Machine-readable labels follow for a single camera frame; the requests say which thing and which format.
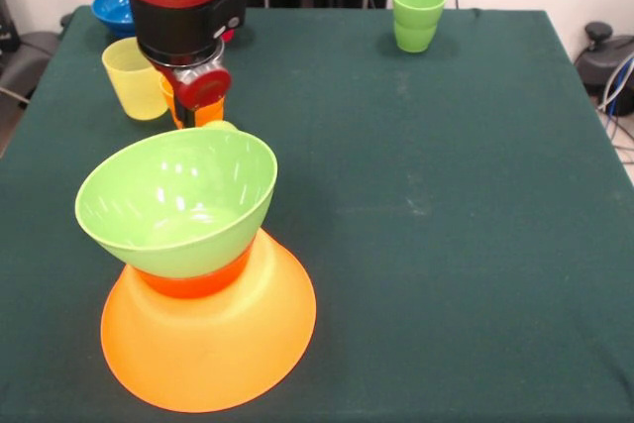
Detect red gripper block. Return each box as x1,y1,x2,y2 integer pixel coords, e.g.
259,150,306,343
157,44,234,131

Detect orange cup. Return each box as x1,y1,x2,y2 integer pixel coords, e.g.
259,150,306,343
158,74,227,131

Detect lime cup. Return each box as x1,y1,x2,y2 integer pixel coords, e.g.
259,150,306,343
201,120,240,134

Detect green bowl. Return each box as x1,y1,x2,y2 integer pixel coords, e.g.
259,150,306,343
74,126,279,280

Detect red-orange bowl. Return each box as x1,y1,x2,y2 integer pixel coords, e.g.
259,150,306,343
133,234,257,300

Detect large orange bowl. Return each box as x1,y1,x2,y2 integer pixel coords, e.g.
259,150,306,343
100,227,318,414

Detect yellow cup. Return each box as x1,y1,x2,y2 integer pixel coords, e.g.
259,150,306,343
101,38,170,122

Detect blue bowl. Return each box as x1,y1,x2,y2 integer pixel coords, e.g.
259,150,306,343
91,0,137,40

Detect black equipment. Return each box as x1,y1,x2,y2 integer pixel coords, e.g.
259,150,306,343
0,0,21,53

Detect green cup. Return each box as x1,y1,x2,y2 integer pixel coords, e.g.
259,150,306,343
391,0,448,53

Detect dark green tablecloth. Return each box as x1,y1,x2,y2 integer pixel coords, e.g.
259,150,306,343
0,4,634,423

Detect tangled floor cables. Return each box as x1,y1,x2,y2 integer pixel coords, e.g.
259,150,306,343
596,53,634,164

